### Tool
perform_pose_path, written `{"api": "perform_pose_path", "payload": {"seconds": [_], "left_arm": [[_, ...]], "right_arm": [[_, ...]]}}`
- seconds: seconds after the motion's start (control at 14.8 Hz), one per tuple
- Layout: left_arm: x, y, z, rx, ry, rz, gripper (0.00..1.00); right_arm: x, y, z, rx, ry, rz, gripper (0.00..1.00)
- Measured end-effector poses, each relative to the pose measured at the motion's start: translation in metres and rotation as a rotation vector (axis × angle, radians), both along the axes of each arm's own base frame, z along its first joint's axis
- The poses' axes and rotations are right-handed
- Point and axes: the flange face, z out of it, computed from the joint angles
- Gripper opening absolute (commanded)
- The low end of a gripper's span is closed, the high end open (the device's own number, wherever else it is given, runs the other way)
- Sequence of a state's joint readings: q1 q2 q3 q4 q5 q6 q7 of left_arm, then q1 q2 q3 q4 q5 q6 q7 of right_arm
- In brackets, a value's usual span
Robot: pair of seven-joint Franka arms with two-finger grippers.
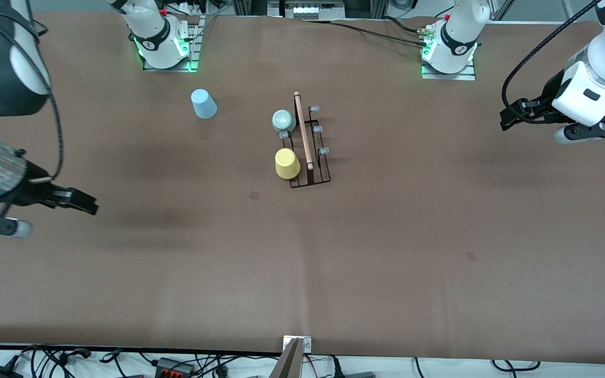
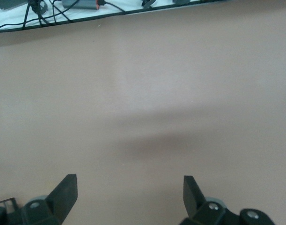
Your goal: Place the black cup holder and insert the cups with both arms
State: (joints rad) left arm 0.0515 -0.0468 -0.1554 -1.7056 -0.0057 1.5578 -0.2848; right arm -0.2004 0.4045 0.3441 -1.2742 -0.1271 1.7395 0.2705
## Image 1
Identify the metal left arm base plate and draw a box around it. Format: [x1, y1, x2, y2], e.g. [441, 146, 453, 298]
[421, 58, 477, 81]

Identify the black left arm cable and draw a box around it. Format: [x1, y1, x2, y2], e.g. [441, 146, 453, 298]
[499, 0, 600, 124]

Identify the light blue plastic cup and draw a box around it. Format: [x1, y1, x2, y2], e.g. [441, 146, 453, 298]
[191, 88, 218, 120]

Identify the black wire cup holder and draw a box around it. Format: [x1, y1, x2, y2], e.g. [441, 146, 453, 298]
[280, 91, 332, 190]

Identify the thick black base cable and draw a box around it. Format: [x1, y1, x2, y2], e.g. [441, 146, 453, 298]
[381, 16, 429, 36]

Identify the aluminium frame with control box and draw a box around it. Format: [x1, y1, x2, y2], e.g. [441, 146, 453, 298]
[232, 0, 387, 20]

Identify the pale green plastic cup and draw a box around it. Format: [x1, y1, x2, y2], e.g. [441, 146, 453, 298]
[272, 109, 297, 133]

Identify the black orange connector box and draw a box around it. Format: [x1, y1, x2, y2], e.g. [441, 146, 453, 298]
[154, 357, 196, 377]

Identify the thin black base cable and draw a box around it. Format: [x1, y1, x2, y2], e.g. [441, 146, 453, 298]
[302, 19, 429, 49]

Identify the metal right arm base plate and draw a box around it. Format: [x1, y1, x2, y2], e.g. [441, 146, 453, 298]
[142, 15, 202, 72]

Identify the grey brown mounting beam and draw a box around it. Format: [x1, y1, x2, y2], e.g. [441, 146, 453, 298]
[268, 338, 304, 378]

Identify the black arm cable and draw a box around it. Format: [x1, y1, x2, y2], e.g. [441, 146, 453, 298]
[499, 0, 600, 124]
[0, 13, 65, 182]

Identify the brown table cover sheet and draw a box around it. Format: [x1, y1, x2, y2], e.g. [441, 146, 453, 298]
[0, 10, 605, 364]

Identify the small metal edge bracket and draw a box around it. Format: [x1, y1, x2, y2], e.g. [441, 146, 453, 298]
[283, 336, 312, 353]

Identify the yellow plastic cup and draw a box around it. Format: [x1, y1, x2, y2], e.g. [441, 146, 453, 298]
[275, 148, 301, 180]

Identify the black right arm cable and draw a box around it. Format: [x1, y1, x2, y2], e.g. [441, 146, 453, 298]
[0, 13, 65, 182]

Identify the looped black floor cable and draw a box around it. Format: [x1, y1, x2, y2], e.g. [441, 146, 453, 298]
[492, 359, 542, 373]

